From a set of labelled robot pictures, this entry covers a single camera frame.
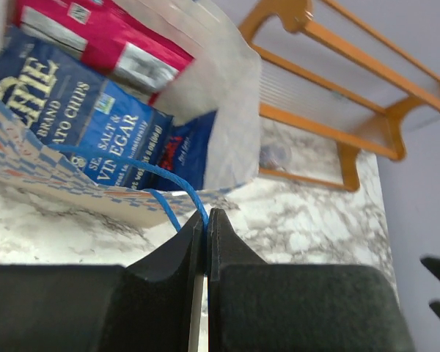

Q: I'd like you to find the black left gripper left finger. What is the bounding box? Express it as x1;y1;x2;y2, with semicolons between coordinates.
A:
0;213;203;351

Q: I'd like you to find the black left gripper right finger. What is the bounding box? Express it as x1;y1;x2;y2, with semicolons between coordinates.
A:
207;208;414;351

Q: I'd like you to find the checkered paper bag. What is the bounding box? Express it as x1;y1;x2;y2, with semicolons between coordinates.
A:
0;1;261;227

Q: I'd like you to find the blue kettle chips bag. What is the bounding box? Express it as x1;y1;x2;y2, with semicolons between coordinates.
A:
0;27;174;191

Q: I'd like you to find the pink real chips bag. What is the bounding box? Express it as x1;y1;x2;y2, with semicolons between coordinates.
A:
13;1;194;100

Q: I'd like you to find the small clear plastic cup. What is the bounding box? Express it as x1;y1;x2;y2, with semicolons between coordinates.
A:
260;143;291;169

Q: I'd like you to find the orange wooden rack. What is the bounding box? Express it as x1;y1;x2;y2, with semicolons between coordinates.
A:
238;1;440;192

